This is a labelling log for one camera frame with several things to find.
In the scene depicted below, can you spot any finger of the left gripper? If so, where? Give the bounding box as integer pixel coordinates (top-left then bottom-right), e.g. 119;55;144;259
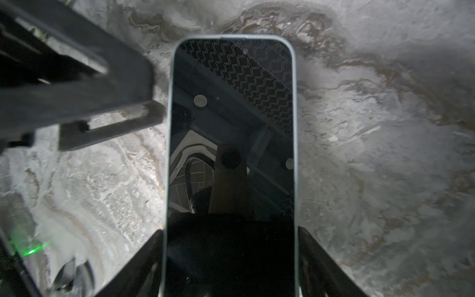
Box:
1;1;154;139
58;101;166;152

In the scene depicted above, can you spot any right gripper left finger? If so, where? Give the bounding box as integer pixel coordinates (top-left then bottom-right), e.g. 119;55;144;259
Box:
96;230;163;297

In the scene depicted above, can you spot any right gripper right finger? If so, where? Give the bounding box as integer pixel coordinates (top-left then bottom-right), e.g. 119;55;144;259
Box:
298;226;366;297

